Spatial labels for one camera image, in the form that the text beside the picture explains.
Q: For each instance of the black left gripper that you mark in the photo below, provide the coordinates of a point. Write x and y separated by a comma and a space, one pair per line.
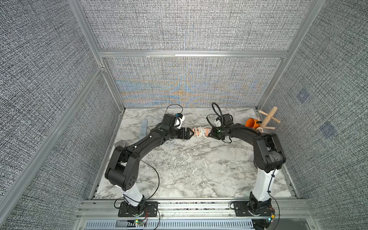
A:
183, 132

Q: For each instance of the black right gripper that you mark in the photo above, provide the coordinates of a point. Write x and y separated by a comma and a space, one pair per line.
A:
214, 133

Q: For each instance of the light blue power strip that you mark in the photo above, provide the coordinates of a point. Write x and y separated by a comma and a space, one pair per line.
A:
157, 120

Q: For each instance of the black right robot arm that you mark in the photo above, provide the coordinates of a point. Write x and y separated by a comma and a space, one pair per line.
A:
268, 158

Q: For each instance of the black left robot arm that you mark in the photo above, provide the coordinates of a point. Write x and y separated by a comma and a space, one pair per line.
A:
123, 168

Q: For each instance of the orange mug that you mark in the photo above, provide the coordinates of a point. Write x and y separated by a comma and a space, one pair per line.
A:
253, 123

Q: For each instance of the white mug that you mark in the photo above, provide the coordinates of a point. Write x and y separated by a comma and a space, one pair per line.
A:
260, 130

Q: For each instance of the wooden mug tree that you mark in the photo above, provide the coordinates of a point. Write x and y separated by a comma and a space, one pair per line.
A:
268, 117

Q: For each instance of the small metal tin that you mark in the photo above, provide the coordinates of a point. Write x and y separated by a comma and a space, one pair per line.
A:
120, 143

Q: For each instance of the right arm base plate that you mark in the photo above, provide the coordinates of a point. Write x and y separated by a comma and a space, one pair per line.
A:
253, 208

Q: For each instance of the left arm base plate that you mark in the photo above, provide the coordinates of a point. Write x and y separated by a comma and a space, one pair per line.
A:
147, 209

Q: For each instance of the aluminium front rail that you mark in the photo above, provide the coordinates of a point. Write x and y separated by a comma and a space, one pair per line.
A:
198, 214

